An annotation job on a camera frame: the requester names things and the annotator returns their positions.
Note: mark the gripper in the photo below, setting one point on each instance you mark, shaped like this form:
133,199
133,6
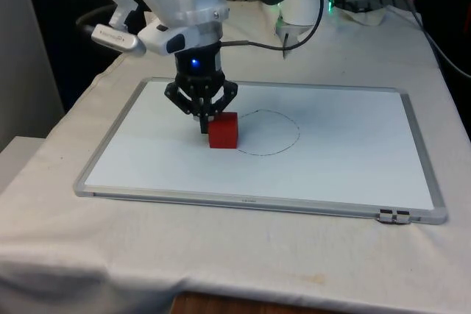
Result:
198,67

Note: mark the red cube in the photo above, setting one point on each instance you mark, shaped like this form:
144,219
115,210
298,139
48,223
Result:
222,134

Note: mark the flat whiteboard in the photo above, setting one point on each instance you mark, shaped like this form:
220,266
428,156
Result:
331,167

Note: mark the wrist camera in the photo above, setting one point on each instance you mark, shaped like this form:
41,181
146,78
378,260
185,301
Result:
117,40

